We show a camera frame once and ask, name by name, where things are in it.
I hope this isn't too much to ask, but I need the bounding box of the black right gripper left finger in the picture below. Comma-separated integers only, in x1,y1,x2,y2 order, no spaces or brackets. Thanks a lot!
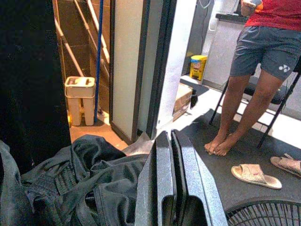
135,131,177,226

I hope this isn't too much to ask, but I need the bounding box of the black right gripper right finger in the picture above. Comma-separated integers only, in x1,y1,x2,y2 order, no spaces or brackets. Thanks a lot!
171,130,228,226

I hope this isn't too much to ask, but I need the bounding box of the black garment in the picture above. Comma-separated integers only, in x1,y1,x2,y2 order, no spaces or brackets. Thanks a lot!
70,134,127,170

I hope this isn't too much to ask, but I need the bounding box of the dark grey floor mat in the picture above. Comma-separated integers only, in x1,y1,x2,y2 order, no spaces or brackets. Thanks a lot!
181,109,301,209

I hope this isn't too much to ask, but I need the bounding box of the beige slide slipper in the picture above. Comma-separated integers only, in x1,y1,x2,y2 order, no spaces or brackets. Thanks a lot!
270,153,301,178
231,164,283,190

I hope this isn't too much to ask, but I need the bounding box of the brown cardboard box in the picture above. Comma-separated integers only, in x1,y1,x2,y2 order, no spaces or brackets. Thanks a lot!
173,83,193,121

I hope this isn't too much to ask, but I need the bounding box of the dark elastic waist garment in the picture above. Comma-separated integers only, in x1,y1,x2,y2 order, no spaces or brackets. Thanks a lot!
0,138,151,226

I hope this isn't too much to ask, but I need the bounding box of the black framed frosted door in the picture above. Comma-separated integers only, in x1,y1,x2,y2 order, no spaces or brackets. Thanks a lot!
109,0,177,145

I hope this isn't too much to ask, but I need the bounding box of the black folding chair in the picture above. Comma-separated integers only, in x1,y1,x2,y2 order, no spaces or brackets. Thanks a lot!
208,70,301,149

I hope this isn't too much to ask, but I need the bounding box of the white mop bucket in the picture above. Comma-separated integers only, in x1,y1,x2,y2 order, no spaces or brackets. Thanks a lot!
64,76,96,127

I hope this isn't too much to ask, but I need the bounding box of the yellow lidded bucket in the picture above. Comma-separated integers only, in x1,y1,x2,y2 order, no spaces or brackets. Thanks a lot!
189,55,208,82

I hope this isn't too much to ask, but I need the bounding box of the blue mop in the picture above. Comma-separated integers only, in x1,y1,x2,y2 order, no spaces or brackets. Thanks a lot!
94,0,105,123

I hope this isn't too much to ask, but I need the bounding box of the pale counter black top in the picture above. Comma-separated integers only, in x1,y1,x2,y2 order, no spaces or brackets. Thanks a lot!
202,13,301,113

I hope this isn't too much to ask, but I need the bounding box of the white folding drying rack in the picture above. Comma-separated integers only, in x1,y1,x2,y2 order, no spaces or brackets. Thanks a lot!
53,0,111,78

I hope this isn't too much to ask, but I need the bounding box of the grey refrigerator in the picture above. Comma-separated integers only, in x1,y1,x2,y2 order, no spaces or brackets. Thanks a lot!
183,0,215,75

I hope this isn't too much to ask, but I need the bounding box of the person in red shirt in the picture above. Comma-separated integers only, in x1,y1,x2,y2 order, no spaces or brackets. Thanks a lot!
204,0,301,157

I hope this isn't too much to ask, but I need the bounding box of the tall black panel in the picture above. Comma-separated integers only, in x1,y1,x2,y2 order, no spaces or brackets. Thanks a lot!
0,0,72,176

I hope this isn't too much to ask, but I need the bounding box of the black pedestal fan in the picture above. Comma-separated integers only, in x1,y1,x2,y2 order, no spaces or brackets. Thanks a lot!
224,200,301,226

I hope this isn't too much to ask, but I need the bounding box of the white hanging cable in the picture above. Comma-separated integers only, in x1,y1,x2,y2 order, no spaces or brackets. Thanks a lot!
197,0,220,32

